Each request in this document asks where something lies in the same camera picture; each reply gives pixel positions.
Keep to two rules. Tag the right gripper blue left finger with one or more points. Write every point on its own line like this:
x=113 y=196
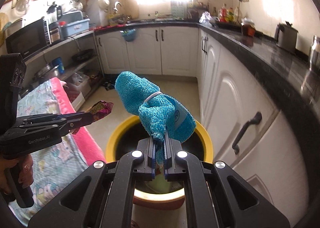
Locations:
x=152 y=158

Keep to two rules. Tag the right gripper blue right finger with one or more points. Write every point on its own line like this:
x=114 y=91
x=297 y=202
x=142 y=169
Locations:
x=167 y=150

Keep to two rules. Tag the blue knitted cloth bundle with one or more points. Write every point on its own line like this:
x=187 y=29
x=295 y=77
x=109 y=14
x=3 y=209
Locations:
x=158 y=112

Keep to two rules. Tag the dark brown snack wrapper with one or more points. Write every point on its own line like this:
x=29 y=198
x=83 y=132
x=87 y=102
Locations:
x=95 y=113

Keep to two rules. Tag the green knitted cloth bundle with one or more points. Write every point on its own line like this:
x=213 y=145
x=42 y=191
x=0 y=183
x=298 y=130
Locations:
x=160 y=185

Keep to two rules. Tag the yellow rimmed trash bin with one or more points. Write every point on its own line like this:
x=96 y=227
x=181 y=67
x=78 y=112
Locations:
x=158 y=194

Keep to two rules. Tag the person's left hand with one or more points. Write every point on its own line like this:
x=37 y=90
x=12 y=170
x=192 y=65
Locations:
x=26 y=172

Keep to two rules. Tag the Hello Kitty blue tablecloth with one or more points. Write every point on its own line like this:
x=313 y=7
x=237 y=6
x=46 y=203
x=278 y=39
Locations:
x=54 y=167

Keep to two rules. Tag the pink blanket under cloth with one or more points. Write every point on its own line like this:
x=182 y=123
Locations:
x=84 y=141

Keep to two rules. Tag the steel pot with lid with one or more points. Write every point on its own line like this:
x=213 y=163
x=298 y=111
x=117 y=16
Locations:
x=53 y=69

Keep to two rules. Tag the white cabinet run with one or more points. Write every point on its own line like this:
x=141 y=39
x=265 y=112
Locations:
x=248 y=130

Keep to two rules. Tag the black microwave oven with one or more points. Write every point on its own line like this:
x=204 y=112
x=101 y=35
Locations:
x=29 y=39

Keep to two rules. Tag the black floor mat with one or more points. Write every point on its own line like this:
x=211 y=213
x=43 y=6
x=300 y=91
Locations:
x=108 y=84

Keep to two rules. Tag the black wok pan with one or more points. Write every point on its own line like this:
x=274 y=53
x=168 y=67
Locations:
x=83 y=56

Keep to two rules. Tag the blue dish rack box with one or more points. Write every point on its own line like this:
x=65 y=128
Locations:
x=75 y=28

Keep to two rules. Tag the black blender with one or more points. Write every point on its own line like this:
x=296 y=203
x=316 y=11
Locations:
x=54 y=13

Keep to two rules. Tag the blue hanging sink basket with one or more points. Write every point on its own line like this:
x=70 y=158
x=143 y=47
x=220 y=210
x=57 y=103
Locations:
x=129 y=35

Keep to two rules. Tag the black granite countertop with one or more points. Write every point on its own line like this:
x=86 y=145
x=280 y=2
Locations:
x=287 y=79

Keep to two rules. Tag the wooden cutting board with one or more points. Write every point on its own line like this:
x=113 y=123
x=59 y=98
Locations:
x=129 y=8

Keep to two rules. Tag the grey electric kettle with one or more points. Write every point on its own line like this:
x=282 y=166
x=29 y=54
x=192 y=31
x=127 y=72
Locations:
x=285 y=37

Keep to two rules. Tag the steel thermos jug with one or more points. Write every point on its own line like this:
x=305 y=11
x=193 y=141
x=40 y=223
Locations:
x=314 y=54

